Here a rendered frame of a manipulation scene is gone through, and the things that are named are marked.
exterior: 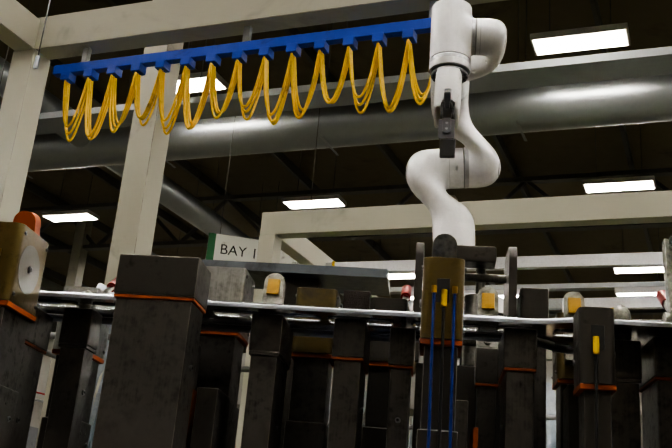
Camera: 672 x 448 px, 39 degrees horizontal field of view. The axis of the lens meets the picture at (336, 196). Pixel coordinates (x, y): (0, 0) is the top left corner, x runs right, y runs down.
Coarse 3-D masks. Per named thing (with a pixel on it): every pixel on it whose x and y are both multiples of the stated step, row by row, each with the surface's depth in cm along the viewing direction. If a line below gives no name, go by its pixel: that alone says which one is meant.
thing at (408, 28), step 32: (320, 32) 496; (352, 32) 489; (384, 32) 481; (416, 32) 478; (64, 64) 555; (96, 64) 546; (128, 64) 537; (160, 64) 527; (192, 64) 523; (288, 64) 496; (320, 64) 489; (352, 64) 487; (64, 96) 546; (128, 96) 528; (160, 96) 520; (384, 96) 471; (64, 128) 540; (96, 128) 531; (192, 128) 507
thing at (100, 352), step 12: (72, 288) 172; (84, 288) 172; (96, 288) 171; (60, 324) 170; (96, 360) 172; (96, 372) 173; (48, 408) 165; (84, 408) 168; (84, 420) 169; (84, 432) 168; (84, 444) 168
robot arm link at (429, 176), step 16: (416, 160) 230; (432, 160) 229; (448, 160) 229; (416, 176) 228; (432, 176) 228; (448, 176) 229; (416, 192) 230; (432, 192) 226; (432, 208) 226; (448, 208) 223; (464, 208) 224; (432, 224) 227; (448, 224) 221; (464, 224) 222; (464, 240) 220
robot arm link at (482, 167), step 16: (432, 96) 223; (432, 112) 231; (464, 112) 228; (464, 128) 227; (464, 144) 231; (480, 144) 227; (464, 160) 228; (480, 160) 227; (496, 160) 229; (464, 176) 228; (480, 176) 228; (496, 176) 230
